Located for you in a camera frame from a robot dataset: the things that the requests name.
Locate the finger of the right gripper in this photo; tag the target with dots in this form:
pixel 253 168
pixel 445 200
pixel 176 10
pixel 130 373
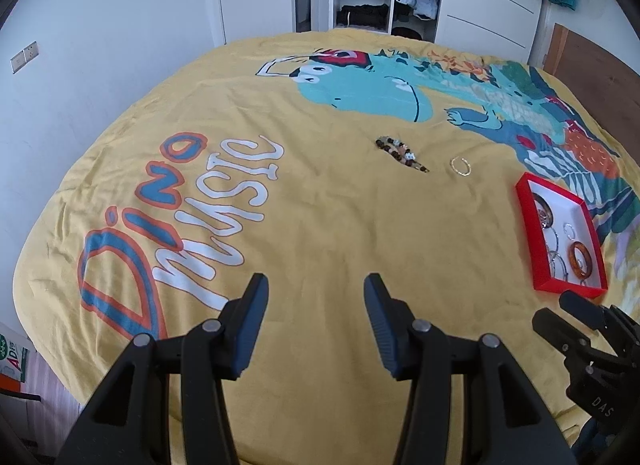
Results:
pixel 596 317
pixel 562 336

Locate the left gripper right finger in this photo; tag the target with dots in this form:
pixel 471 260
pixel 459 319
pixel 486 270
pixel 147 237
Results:
pixel 505 421

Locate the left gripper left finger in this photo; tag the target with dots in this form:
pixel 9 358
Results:
pixel 126 421

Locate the amber bangle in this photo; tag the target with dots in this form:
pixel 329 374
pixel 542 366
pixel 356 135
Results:
pixel 580 260

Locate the silver twisted hoop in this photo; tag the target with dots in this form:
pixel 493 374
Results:
pixel 569 231
pixel 460 166

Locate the silver wristwatch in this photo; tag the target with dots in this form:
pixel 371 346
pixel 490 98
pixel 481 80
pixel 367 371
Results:
pixel 545 215

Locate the dark brown bangle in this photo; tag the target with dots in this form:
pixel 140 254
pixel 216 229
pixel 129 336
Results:
pixel 540 199

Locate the red jewelry box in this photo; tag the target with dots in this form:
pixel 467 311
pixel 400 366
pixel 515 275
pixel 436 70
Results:
pixel 555 275

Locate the green white carton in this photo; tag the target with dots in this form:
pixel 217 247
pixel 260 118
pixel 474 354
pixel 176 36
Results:
pixel 13 362

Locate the yellow dinosaur bedspread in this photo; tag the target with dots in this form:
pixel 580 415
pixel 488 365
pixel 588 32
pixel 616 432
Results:
pixel 317 159

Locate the wooden headboard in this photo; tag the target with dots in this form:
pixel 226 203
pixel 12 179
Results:
pixel 606 86

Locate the folded black clothes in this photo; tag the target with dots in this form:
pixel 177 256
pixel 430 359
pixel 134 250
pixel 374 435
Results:
pixel 373 16

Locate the wall switch plate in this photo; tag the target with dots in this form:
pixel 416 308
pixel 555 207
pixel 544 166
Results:
pixel 26 55

